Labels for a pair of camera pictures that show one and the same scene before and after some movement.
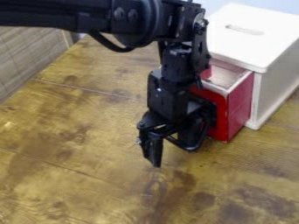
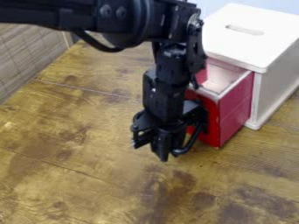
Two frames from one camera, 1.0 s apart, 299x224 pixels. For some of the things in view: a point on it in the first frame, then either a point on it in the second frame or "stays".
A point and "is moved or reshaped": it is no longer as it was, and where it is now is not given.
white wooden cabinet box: x=255 y=40 stays
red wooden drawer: x=228 y=88 stays
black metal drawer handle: x=209 y=108 is moved or reshaped
